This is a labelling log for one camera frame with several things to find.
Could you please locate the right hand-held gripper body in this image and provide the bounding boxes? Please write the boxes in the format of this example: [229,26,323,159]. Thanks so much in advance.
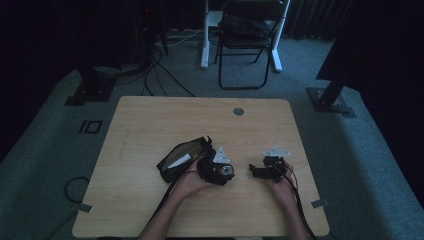
[262,147,292,184]

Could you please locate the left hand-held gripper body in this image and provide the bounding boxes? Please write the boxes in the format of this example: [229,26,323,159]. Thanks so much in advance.
[196,146,232,185]

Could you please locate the white tube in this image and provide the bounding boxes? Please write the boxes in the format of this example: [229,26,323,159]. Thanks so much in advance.
[167,152,192,170]

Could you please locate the black pencil pouch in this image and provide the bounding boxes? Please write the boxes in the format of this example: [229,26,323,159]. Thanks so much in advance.
[156,135,216,184]

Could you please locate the person's left hand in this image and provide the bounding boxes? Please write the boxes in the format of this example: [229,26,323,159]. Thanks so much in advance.
[173,159,215,201]

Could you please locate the person's right hand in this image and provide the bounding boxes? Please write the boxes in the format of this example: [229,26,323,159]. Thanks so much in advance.
[265,161,297,205]

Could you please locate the grey tape piece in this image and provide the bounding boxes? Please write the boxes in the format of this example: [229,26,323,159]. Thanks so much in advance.
[310,198,330,210]
[74,202,94,214]

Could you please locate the black folding chair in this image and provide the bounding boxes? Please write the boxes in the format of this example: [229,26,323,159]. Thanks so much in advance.
[217,0,278,91]

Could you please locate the black stand base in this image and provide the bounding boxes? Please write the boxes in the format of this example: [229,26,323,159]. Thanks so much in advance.
[64,65,117,107]

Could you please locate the dark equipment with red light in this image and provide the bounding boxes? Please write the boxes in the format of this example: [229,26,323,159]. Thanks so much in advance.
[132,0,168,68]

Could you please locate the black curtain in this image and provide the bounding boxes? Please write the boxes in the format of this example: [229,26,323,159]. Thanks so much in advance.
[315,0,424,204]

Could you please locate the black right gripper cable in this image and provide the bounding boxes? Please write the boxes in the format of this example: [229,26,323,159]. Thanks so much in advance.
[282,164,318,240]

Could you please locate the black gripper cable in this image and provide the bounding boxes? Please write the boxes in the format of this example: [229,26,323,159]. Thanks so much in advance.
[282,164,318,240]
[137,153,205,240]

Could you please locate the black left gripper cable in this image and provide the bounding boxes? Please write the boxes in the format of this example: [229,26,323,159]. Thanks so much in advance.
[137,153,205,240]

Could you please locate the black stand with post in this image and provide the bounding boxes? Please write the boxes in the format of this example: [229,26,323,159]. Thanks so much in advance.
[306,75,357,119]

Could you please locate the black floor cables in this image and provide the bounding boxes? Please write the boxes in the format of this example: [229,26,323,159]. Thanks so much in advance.
[141,46,197,98]

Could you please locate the white table frame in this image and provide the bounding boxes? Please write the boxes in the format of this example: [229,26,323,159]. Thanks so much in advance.
[200,0,292,73]

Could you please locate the white floor cable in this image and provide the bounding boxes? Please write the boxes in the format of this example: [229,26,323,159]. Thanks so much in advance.
[155,28,205,48]

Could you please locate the black floor cable loop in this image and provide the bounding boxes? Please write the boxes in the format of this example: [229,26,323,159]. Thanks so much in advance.
[45,176,91,240]

